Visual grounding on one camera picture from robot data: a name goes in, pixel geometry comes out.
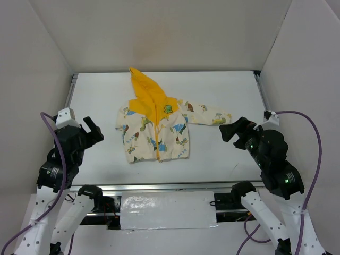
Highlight yellow hooded printed kids jacket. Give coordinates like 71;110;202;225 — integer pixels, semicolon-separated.
115;68;232;164

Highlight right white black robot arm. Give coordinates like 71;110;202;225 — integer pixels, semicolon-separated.
219;112;328;254

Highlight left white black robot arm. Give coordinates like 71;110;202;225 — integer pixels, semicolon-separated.
14;114;104;254

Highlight white foil-taped panel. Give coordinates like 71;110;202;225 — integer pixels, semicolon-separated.
120;191;218;230

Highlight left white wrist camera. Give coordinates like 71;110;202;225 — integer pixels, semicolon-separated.
55;107;79;129

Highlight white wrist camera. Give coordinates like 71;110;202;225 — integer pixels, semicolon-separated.
55;107;79;129
261;110;280;130

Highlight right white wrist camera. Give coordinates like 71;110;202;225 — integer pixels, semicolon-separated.
261;110;280;130

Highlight aluminium right side rail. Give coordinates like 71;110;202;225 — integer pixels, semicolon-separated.
253;70;270;110

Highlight aluminium rail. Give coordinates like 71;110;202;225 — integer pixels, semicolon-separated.
70;181;266;192
64;73;79;108
253;70;270;110

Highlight aluminium left side rail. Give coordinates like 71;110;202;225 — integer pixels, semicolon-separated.
64;73;79;108

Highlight aluminium front rail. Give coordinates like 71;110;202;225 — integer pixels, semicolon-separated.
70;181;266;192

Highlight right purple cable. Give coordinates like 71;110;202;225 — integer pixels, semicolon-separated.
236;110;322;255

